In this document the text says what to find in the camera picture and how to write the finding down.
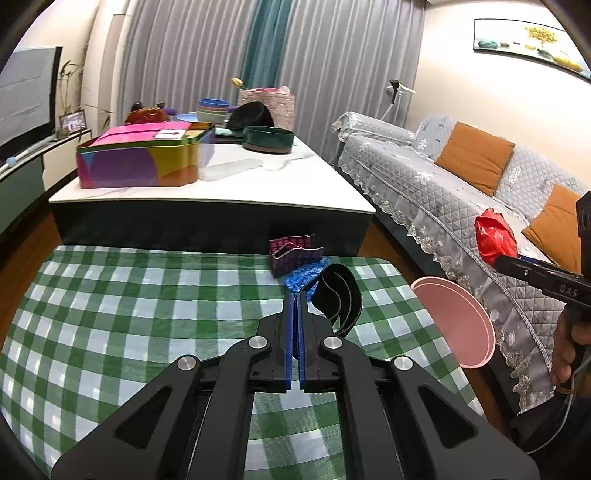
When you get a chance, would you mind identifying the blue foam fruit net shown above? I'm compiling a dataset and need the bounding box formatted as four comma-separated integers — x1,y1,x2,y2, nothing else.
284,258,331,294

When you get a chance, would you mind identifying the colourful metal tin box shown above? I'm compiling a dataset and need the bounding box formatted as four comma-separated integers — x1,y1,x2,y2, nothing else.
76,121,216,189

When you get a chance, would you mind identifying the grey quilted sofa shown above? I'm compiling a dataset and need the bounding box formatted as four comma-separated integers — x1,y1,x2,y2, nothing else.
332,111,591,414

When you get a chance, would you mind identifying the white standing air conditioner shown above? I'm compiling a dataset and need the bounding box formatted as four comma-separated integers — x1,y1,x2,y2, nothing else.
82,14,133,139

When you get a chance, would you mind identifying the black hat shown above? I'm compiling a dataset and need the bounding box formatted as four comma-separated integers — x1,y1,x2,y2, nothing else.
225,102,276,131

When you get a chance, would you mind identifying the white marble coffee table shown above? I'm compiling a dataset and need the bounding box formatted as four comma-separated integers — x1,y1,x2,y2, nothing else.
48,134,377,257

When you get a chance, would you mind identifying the framed wall picture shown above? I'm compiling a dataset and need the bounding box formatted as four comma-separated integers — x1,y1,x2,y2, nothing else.
473,18,591,84

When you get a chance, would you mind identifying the red teapot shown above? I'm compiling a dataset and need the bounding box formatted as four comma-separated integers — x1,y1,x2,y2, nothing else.
124,102,177,125

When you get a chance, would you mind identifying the flat screen television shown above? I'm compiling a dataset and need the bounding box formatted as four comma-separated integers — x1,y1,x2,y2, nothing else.
0,46,63,160

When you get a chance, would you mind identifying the grey curtain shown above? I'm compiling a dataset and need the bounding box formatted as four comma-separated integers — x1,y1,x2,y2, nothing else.
117,0,426,165

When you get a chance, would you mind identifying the red plastic bag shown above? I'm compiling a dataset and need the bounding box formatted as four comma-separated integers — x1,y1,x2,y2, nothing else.
475,208,519,267

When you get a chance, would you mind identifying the bamboo plant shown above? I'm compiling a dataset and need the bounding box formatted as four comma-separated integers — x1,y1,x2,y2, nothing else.
58,60,84,139

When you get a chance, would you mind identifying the pink lace basket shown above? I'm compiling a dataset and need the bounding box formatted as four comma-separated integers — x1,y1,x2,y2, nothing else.
238,88,295,133

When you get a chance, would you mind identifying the black elastic strap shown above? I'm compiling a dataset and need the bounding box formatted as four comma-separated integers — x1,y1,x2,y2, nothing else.
305,264,363,338

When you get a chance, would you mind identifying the person's right hand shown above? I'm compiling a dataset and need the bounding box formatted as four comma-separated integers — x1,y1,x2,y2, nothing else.
549,308,591,394

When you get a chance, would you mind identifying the dark green round container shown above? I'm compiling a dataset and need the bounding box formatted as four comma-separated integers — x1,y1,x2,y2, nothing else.
242,126,295,155

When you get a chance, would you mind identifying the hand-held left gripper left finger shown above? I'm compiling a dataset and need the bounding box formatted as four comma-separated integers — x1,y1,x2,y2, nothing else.
51,291,297,480

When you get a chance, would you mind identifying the green checkered tablecloth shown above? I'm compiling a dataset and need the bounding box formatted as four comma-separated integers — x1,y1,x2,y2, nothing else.
0,244,486,480

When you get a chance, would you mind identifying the small photo frame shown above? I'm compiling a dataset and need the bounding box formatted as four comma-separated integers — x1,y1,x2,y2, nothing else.
59,110,88,137

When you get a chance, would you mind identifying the white floor lamp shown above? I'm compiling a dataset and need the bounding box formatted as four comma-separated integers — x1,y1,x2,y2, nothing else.
381,79,416,126

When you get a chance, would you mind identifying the white cable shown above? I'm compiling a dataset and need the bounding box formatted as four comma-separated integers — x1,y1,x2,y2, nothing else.
525,346,591,456

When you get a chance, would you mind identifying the teal curtain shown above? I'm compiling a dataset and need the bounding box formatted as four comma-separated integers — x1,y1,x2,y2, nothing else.
242,0,294,105

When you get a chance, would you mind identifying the pink round bin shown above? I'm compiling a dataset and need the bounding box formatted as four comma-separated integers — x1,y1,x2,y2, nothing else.
410,276,496,370

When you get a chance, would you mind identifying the television cabinet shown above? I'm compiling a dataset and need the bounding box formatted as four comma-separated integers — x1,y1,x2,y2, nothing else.
0,129,93,237

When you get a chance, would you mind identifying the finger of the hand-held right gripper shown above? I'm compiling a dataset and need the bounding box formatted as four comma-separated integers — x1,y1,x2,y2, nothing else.
494,254,591,302

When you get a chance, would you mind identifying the orange cushion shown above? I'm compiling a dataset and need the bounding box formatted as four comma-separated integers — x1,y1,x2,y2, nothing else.
435,122,516,197
522,185,583,273

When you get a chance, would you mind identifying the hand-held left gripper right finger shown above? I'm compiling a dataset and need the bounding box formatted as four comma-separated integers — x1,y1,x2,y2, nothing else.
297,291,541,480

